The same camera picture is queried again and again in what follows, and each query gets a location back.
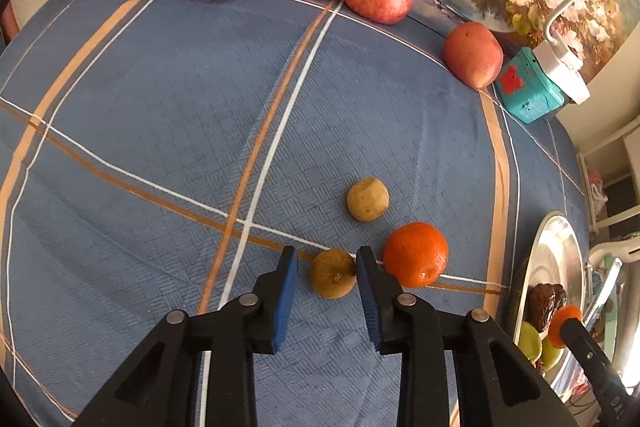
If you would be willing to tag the round stainless steel plate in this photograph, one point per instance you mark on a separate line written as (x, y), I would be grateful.
(560, 257)

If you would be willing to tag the blue plaid tablecloth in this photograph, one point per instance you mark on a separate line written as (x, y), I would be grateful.
(150, 132)

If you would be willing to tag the green mango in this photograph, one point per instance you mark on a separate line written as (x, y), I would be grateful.
(529, 341)
(550, 354)

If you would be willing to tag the dark brown pastry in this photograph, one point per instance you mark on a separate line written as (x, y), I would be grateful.
(546, 304)

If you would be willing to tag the white wooden shelf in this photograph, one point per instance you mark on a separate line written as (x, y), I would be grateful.
(610, 157)

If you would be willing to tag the large red apple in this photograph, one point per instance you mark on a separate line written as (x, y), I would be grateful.
(472, 54)

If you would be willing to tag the smartphone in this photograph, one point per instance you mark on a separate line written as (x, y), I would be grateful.
(605, 297)

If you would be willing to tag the small brown round fruit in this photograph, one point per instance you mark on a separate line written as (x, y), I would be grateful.
(367, 199)
(331, 274)

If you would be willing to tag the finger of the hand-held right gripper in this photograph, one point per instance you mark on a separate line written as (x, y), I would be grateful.
(600, 372)

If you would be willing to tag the teal toy house box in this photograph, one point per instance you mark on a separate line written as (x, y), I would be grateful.
(525, 94)

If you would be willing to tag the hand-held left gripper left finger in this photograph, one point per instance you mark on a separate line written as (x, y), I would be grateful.
(284, 302)

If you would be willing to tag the white power strip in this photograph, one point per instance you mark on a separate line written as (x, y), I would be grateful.
(562, 74)

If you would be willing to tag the orange tangerine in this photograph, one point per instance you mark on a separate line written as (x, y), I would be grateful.
(416, 254)
(561, 314)

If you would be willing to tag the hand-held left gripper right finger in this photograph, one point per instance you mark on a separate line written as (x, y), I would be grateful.
(369, 302)

